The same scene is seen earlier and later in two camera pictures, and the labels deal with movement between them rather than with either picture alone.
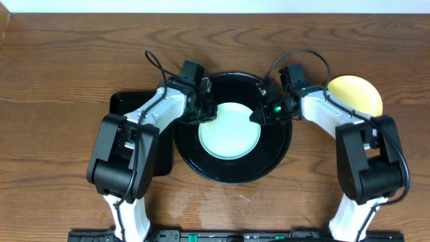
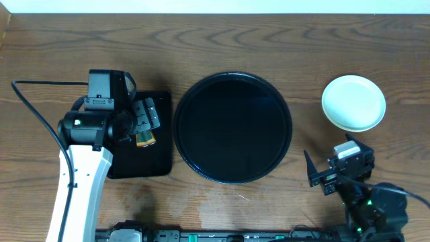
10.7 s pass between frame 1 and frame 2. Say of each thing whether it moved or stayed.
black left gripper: moved
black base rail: stayed
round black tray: stayed
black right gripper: moved
